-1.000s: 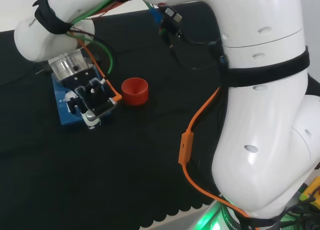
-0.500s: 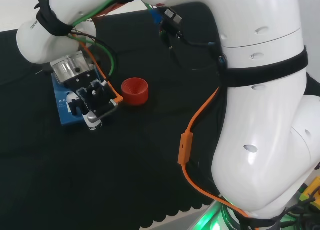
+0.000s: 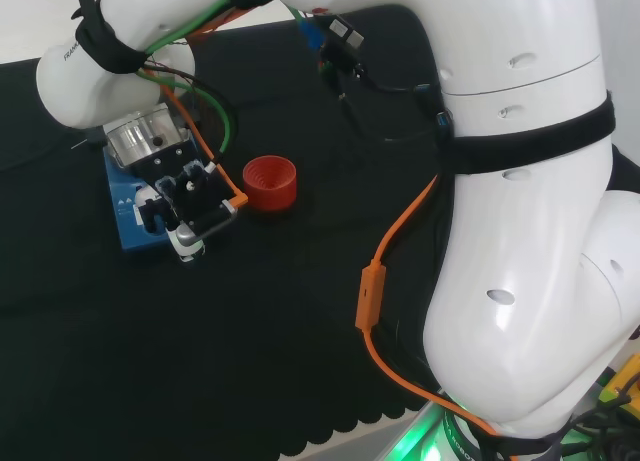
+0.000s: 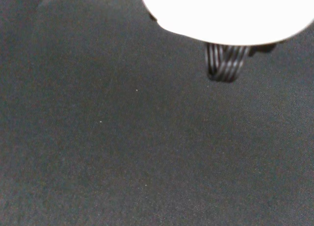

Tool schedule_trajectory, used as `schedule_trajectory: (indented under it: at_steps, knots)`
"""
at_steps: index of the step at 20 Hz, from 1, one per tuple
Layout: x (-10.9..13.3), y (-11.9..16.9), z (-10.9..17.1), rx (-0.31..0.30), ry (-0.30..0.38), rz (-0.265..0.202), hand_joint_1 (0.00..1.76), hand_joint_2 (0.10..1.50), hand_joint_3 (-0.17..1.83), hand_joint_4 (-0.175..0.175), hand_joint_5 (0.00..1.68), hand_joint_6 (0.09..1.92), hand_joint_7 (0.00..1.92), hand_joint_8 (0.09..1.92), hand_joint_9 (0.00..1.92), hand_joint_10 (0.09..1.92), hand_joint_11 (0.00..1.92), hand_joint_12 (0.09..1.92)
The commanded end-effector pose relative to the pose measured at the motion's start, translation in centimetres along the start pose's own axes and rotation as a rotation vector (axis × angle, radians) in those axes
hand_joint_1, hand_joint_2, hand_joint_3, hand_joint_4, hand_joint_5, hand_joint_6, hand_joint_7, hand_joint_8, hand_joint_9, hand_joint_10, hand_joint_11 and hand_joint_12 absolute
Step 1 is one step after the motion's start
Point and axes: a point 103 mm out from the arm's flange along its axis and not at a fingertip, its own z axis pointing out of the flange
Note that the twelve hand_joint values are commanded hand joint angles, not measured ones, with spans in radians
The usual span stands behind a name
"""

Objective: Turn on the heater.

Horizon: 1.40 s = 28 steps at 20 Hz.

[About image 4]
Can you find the black cloth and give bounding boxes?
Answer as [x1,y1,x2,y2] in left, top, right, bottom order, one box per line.
[0,0,314,226]

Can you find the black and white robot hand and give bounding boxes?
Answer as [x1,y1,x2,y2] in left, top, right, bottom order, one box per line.
[138,0,314,83]

